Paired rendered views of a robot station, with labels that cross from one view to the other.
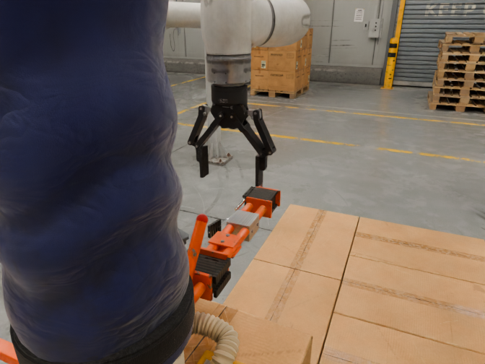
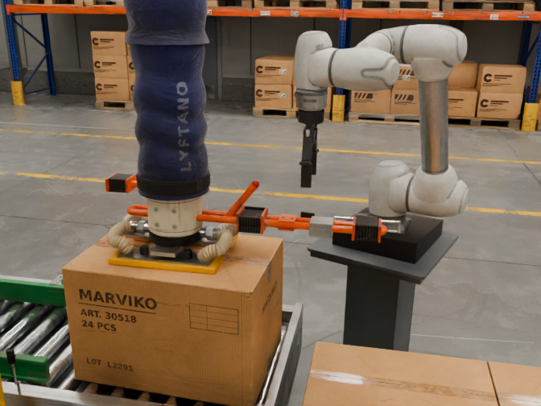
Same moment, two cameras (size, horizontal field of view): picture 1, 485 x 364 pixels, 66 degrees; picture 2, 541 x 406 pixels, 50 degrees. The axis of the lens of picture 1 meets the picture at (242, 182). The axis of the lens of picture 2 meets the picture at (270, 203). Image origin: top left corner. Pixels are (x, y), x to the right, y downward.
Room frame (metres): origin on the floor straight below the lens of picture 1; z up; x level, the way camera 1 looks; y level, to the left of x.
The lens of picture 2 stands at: (0.33, -1.55, 1.72)
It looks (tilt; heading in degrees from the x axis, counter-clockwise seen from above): 19 degrees down; 78
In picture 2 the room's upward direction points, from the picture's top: 1 degrees clockwise
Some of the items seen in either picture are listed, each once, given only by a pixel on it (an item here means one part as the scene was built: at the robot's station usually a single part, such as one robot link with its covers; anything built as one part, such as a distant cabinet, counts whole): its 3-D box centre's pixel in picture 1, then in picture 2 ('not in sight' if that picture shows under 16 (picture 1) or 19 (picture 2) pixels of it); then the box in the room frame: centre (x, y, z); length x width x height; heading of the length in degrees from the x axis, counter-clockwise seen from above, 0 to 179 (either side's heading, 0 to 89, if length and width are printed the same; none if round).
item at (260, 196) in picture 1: (263, 201); (366, 229); (0.94, -0.06, 1.08); 0.08 x 0.07 x 0.05; 157
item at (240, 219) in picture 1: (242, 224); (321, 226); (0.82, 0.00, 1.07); 0.07 x 0.07 x 0.04; 67
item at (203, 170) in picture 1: (203, 161); (311, 163); (0.81, 0.09, 1.24); 0.03 x 0.01 x 0.07; 158
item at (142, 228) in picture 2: not in sight; (175, 232); (0.39, 0.18, 1.01); 0.34 x 0.25 x 0.06; 157
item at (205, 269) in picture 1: (202, 271); (252, 219); (0.62, 0.08, 1.08); 0.10 x 0.08 x 0.06; 67
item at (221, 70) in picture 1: (229, 69); (311, 99); (0.79, 0.03, 1.45); 0.09 x 0.09 x 0.06
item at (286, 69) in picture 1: (281, 52); not in sight; (8.65, -0.87, 0.87); 1.21 x 1.02 x 1.74; 156
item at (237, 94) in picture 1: (229, 105); (310, 124); (0.79, 0.03, 1.38); 0.08 x 0.07 x 0.09; 68
